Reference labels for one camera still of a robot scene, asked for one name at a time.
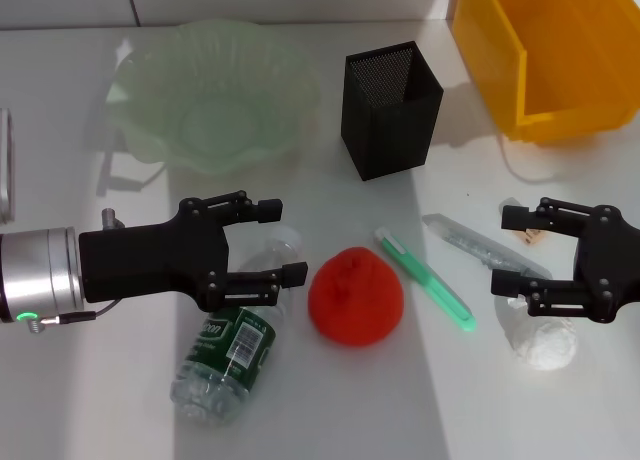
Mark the white paper ball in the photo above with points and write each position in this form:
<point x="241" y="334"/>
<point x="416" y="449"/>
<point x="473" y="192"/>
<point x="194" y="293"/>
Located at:
<point x="545" y="345"/>

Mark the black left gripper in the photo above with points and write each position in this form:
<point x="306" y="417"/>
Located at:
<point x="150" y="260"/>

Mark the left wrist camera unit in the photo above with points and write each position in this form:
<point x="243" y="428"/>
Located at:
<point x="5" y="180"/>

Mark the beige eraser white sleeve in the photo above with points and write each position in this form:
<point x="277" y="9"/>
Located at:
<point x="532" y="237"/>

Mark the yellow plastic bin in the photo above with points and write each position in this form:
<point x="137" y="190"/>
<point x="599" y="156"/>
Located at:
<point x="500" y="55"/>

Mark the green glass fruit plate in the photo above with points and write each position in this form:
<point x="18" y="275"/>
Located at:
<point x="225" y="120"/>

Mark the green white pen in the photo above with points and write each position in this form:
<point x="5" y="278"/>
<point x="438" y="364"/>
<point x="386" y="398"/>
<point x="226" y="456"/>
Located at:
<point x="425" y="280"/>

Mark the clear water bottle green label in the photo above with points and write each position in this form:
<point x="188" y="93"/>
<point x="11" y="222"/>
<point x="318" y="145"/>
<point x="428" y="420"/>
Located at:
<point x="230" y="340"/>

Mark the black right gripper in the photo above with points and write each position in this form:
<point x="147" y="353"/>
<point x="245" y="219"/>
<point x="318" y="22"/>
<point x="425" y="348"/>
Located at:
<point x="615" y="265"/>

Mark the silver glitter pen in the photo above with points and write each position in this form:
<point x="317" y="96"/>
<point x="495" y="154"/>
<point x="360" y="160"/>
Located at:
<point x="470" y="245"/>

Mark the black mesh pen holder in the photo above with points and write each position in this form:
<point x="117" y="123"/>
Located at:
<point x="390" y="130"/>

